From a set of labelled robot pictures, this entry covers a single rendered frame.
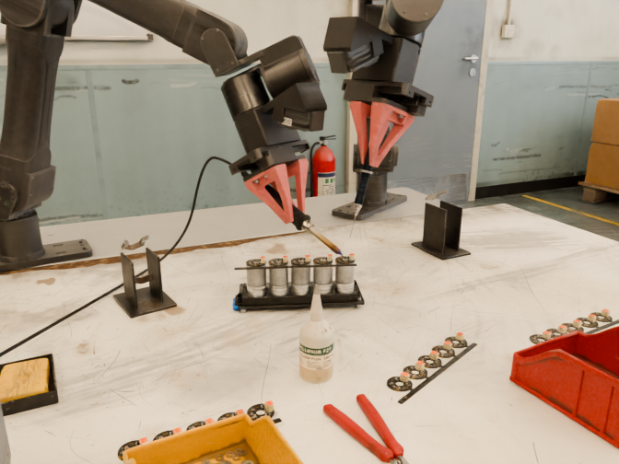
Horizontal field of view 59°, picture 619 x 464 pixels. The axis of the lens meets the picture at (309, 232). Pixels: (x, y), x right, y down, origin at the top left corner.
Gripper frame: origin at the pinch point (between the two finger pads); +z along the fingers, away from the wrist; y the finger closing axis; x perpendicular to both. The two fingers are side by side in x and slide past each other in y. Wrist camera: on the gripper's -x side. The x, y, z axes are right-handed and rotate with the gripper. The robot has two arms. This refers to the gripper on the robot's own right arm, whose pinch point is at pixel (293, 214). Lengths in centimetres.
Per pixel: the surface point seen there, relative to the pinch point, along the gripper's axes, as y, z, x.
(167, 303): -15.7, 4.8, 11.6
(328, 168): 213, -34, 162
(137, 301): -17.8, 3.2, 14.6
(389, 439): -20.5, 21.7, -20.5
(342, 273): -1.8, 9.4, -5.9
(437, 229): 24.4, 9.9, -5.2
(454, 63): 309, -72, 104
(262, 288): -8.9, 7.4, 1.2
